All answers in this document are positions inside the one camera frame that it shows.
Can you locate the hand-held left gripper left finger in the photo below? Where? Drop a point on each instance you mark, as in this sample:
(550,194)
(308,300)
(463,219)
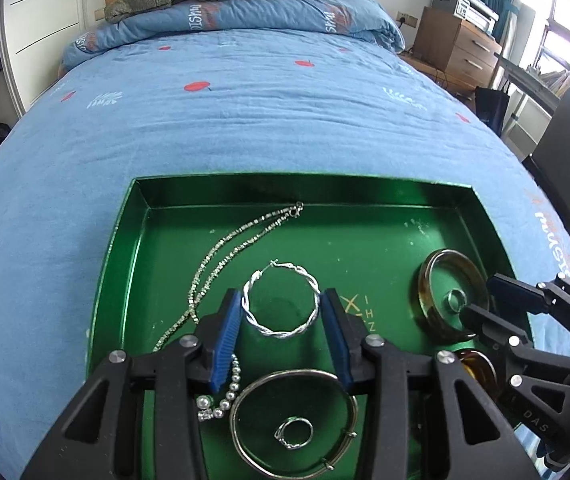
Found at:
(225,340)

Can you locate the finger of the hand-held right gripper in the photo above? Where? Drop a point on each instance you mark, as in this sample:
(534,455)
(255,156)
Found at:
(490,322)
(505,290)

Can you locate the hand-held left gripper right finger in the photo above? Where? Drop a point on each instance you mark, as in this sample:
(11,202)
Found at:
(337,340)

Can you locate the twisted silver hoop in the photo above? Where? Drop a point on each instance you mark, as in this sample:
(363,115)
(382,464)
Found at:
(275,331)

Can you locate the brown tortoiseshell bangle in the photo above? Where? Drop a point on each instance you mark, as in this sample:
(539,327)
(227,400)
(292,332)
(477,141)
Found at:
(427,290)

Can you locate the green tray box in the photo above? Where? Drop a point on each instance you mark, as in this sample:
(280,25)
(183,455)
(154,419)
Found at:
(365,240)

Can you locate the amber bangle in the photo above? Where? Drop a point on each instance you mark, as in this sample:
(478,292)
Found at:
(475,365)

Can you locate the thin silver bangle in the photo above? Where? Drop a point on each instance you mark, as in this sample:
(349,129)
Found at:
(290,373)

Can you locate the black paper bag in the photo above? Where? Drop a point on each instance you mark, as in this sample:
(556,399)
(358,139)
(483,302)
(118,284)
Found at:
(490,107)

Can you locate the row of books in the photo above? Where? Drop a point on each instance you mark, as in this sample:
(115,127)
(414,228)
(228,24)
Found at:
(560,80)

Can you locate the blue cartoon bedsheet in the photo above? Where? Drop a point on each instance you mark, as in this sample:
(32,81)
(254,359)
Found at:
(215,110)

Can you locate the wooden nightstand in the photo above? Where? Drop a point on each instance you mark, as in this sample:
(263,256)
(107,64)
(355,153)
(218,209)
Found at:
(460,45)

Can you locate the folded blue quilt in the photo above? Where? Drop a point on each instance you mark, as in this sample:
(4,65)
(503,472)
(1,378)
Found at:
(265,10)

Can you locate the white wardrobe door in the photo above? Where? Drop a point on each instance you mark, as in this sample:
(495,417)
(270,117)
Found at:
(40,35)

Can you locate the wall outlet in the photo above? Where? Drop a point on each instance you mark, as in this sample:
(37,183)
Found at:
(407,19)

